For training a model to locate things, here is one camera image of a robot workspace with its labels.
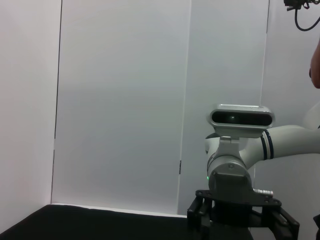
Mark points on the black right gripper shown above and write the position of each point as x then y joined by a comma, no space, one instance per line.
232,210

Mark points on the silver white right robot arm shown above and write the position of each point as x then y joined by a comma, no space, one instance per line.
287,142

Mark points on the black tablecloth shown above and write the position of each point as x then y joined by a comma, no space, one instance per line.
75,225

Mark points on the black overhead device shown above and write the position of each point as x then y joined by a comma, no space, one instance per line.
292,3

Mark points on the metal wall hinge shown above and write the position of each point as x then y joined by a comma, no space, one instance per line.
180,167

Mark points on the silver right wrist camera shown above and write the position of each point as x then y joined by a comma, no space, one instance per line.
240,117

